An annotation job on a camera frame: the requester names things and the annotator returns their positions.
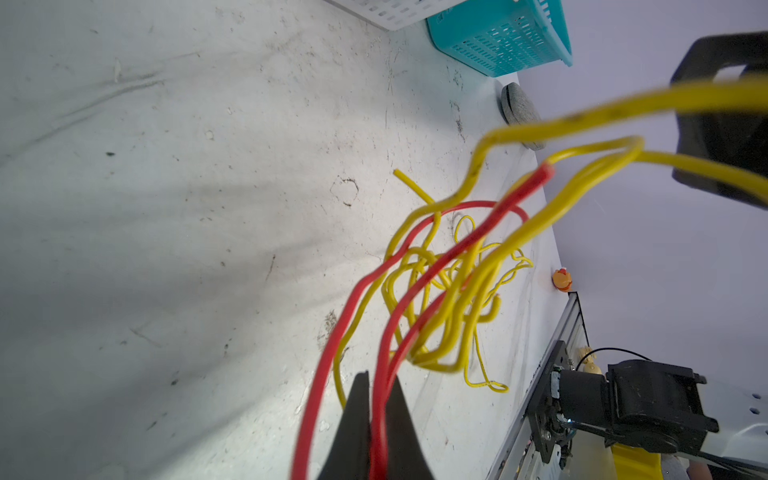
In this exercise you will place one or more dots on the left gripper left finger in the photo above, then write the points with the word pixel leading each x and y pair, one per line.
pixel 348 458

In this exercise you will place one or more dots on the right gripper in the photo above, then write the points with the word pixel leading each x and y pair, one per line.
pixel 734 139

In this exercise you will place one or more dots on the teal plastic basket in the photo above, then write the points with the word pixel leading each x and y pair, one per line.
pixel 501 37

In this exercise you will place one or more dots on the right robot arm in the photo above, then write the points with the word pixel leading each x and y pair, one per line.
pixel 657 407

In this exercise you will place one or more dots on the middle white plastic basket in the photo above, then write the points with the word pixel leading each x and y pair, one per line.
pixel 392 15

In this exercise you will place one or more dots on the small orange toy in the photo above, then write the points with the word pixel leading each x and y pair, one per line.
pixel 562 280

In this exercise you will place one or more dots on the yellow toy figure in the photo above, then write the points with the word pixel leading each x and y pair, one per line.
pixel 588 362

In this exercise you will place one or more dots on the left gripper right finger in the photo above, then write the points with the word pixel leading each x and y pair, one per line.
pixel 405 457

